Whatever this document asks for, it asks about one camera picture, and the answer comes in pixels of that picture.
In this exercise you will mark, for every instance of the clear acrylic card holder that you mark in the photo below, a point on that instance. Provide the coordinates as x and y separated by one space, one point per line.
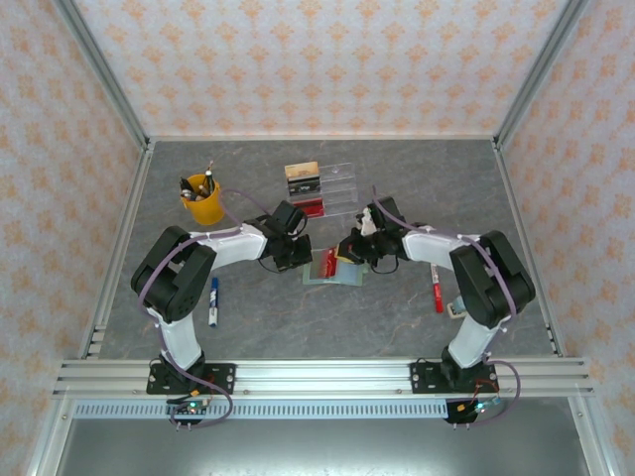
340 191

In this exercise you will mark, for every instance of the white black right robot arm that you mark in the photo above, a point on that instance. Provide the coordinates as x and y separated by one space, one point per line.
426 248

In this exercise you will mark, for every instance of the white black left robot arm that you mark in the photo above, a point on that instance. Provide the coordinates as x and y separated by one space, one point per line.
238 248

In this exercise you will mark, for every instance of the black card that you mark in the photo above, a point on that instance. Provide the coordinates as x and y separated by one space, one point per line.
303 187

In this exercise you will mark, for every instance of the tan card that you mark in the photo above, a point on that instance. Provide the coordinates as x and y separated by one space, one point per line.
300 171

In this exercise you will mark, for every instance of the red whiteboard marker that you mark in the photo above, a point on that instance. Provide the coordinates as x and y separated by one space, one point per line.
436 292

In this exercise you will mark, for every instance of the blue whiteboard marker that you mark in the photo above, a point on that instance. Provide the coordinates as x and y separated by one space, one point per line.
214 302

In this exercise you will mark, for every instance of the yellow pen cup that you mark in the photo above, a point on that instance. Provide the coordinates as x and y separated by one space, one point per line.
206 210

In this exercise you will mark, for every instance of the pen with striped tip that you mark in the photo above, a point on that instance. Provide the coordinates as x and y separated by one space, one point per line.
210 173

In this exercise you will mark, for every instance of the black pen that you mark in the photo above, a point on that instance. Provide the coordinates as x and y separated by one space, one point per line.
186 186

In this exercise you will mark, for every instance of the small controller circuit board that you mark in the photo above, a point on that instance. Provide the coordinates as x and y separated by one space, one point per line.
191 407
478 407

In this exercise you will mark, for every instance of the grey metal shelf panel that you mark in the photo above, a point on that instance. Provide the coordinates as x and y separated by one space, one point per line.
322 451

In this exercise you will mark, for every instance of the aluminium back rail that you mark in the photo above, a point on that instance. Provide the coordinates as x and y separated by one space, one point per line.
322 137

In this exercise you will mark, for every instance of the wide aluminium base rail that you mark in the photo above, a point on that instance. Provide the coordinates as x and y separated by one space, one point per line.
322 379

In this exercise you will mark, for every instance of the aluminium side rail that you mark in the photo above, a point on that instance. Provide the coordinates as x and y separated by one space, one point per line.
514 198
115 248

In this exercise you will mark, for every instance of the aluminium frame post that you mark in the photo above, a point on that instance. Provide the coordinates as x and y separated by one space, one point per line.
45 446
107 74
535 74
595 446

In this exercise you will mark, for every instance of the aluminium lower frame post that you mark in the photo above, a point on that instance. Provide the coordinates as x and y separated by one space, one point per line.
45 446
595 446

